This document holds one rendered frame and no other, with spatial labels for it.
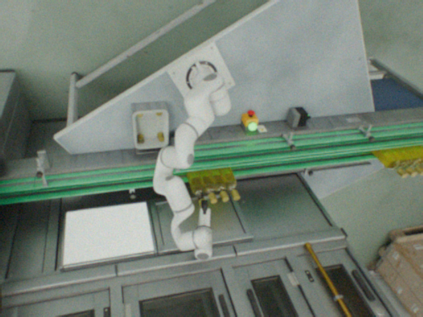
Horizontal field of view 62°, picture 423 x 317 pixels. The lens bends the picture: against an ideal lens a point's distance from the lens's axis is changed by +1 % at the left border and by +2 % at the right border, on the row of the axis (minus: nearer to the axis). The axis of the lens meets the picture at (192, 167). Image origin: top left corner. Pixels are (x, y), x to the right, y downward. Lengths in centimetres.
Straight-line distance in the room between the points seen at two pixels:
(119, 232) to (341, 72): 143
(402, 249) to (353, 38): 372
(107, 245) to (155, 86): 79
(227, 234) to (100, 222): 63
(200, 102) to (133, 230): 75
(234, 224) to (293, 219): 34
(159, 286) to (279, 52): 124
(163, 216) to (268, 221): 55
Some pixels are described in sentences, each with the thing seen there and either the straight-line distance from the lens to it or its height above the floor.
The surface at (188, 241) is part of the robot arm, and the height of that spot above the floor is 144.
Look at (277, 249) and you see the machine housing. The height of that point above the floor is 139.
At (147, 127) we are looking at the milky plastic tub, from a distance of 184.
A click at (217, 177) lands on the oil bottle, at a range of 180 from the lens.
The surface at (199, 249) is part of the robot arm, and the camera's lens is 148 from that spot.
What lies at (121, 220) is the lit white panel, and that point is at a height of 110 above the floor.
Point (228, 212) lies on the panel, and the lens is 184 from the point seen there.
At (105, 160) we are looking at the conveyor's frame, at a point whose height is 83.
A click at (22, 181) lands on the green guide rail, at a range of 188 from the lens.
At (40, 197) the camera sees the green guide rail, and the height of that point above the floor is 95.
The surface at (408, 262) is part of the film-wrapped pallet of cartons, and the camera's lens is 528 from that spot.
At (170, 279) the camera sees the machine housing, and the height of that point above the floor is 144.
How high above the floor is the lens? 228
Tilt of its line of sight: 47 degrees down
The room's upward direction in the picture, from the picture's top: 161 degrees clockwise
